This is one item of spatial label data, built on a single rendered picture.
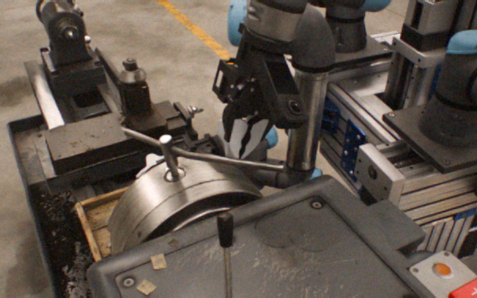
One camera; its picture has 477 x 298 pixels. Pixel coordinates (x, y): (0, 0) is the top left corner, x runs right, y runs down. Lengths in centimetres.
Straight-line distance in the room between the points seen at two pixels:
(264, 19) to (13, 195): 240
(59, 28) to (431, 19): 125
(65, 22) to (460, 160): 139
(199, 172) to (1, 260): 182
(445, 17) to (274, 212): 75
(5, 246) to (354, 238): 211
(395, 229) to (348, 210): 8
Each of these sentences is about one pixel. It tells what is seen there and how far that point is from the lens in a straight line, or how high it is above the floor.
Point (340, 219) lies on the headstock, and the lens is 77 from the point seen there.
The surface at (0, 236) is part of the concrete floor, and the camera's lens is 270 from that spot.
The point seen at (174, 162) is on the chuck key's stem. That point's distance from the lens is 84.
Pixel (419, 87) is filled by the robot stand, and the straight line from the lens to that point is 135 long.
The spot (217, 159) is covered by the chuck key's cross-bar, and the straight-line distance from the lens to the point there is 75.
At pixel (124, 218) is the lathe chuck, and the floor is 118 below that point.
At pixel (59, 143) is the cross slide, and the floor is 97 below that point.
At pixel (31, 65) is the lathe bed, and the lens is 219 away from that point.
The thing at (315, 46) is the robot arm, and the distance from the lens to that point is 103.
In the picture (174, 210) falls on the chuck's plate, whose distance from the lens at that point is 81.
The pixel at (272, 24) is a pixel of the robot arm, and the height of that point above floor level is 155.
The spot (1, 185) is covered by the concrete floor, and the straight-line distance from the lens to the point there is 300.
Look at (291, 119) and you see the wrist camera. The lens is 62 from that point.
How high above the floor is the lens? 180
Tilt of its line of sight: 38 degrees down
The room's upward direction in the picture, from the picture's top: straight up
